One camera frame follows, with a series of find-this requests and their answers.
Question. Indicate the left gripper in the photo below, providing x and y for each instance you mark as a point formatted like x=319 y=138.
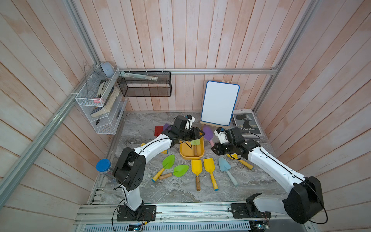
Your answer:
x=195 y=134

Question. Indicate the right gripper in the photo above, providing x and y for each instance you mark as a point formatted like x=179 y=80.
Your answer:
x=218 y=152

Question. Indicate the light green shovel wooden handle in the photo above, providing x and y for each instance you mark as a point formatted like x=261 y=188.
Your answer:
x=195 y=144

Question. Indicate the yellow storage box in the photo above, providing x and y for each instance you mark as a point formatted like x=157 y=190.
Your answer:
x=192 y=152

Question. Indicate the purple shovel pink handle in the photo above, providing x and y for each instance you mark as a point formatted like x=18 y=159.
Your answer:
x=166 y=127
x=208 y=134

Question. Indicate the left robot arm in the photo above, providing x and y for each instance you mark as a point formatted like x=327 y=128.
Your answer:
x=130 y=168

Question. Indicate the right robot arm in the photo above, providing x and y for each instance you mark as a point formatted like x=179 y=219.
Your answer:
x=304 y=194

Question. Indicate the light blue shovel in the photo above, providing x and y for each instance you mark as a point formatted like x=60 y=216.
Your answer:
x=225 y=167

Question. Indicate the wooden easel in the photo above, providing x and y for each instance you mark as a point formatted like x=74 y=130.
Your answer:
x=216 y=125

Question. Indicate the yellow scoop left blue tip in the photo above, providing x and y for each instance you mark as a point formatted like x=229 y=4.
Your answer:
x=164 y=152

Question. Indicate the black and white book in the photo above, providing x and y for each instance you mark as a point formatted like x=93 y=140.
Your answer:
x=246 y=121

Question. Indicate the black mesh basket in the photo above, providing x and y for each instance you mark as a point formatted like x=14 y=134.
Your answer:
x=132 y=87

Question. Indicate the blue-lid tube container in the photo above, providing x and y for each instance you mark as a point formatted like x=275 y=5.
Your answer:
x=105 y=167

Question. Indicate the light green ruler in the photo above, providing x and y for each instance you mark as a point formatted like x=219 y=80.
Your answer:
x=137 y=76

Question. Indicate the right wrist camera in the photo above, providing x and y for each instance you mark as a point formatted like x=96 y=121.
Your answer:
x=221 y=135

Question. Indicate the yellow scoop blue-tipped handle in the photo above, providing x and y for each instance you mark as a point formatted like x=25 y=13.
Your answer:
x=210 y=168

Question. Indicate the red shovel wooden handle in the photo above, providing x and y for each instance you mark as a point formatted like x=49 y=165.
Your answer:
x=158 y=130

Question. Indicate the yellow scoop wooden handle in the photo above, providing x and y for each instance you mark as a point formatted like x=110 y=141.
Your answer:
x=196 y=166

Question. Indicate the green shovel yellow handle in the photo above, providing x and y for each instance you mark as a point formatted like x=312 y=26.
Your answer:
x=166 y=164

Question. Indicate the whiteboard blue frame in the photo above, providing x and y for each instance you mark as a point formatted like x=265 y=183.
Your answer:
x=219 y=102

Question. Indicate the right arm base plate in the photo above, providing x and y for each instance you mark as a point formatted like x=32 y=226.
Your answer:
x=247 y=210

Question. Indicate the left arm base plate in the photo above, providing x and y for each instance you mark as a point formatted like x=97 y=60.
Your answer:
x=143 y=213

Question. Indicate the books in wire shelf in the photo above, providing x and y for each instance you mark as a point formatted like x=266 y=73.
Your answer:
x=108 y=102

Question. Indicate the white wire shelf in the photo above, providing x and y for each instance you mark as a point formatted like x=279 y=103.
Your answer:
x=86 y=99

